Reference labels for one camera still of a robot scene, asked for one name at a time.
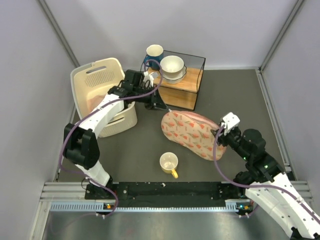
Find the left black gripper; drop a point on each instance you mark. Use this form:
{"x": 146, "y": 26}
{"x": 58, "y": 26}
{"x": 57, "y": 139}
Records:
{"x": 158, "y": 103}

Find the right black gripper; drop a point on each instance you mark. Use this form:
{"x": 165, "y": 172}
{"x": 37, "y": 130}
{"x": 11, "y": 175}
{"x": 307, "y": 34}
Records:
{"x": 221, "y": 139}

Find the floral bra laundry bag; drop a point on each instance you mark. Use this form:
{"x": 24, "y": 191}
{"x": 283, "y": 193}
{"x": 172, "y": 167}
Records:
{"x": 190, "y": 130}

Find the pink bra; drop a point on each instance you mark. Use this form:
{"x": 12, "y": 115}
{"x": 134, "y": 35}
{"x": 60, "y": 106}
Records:
{"x": 93, "y": 102}

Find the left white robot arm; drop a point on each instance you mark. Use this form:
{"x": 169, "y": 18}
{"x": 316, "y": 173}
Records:
{"x": 80, "y": 141}

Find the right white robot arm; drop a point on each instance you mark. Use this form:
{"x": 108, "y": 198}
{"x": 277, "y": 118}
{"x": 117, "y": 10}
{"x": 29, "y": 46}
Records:
{"x": 265, "y": 181}

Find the cream plastic laundry basket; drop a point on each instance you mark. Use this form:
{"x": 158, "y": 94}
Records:
{"x": 96, "y": 78}

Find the white scalloped plate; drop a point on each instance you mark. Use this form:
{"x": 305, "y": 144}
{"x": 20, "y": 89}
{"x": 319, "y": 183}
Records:
{"x": 177, "y": 79}

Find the white ceramic bowl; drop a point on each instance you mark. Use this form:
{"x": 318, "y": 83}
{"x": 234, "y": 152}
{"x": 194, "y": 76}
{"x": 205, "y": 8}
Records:
{"x": 172, "y": 66}

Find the blue ceramic mug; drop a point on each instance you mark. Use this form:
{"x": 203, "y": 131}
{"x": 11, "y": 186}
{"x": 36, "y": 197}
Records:
{"x": 154, "y": 55}

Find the yellow ceramic mug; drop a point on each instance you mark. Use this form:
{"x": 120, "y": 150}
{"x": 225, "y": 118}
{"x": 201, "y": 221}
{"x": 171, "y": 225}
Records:
{"x": 169, "y": 163}

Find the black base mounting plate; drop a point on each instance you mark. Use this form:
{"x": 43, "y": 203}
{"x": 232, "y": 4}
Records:
{"x": 212, "y": 189}

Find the black wire wooden shelf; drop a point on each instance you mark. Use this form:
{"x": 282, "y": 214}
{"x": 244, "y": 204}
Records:
{"x": 185, "y": 93}

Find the grey slotted cable duct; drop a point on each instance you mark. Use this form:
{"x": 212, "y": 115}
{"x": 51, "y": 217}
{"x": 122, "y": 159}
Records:
{"x": 102, "y": 206}

